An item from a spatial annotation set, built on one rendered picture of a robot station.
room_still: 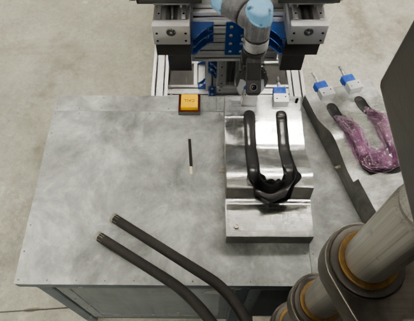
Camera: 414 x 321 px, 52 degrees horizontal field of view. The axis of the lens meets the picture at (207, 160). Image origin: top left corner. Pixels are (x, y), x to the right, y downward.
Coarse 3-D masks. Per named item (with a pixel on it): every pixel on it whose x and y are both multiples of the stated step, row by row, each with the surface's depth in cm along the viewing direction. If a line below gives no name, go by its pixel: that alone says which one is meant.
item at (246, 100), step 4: (244, 88) 145; (244, 92) 142; (244, 96) 142; (248, 96) 142; (252, 96) 142; (256, 96) 142; (244, 100) 142; (248, 100) 142; (252, 100) 142; (256, 100) 142; (244, 104) 144; (248, 104) 144; (252, 104) 144
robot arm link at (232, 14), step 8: (216, 0) 120; (224, 0) 119; (232, 0) 118; (240, 0) 117; (248, 0) 118; (216, 8) 122; (224, 8) 119; (232, 8) 118; (240, 8) 117; (224, 16) 122; (232, 16) 119
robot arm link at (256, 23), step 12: (252, 0) 114; (264, 0) 114; (240, 12) 117; (252, 12) 113; (264, 12) 112; (240, 24) 119; (252, 24) 115; (264, 24) 115; (252, 36) 119; (264, 36) 119
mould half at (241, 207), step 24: (240, 96) 147; (264, 96) 147; (240, 120) 142; (264, 120) 142; (288, 120) 142; (240, 144) 138; (264, 144) 138; (240, 168) 128; (264, 168) 128; (240, 192) 128; (312, 192) 127; (240, 216) 128; (264, 216) 128; (288, 216) 128; (240, 240) 128; (264, 240) 128; (288, 240) 128
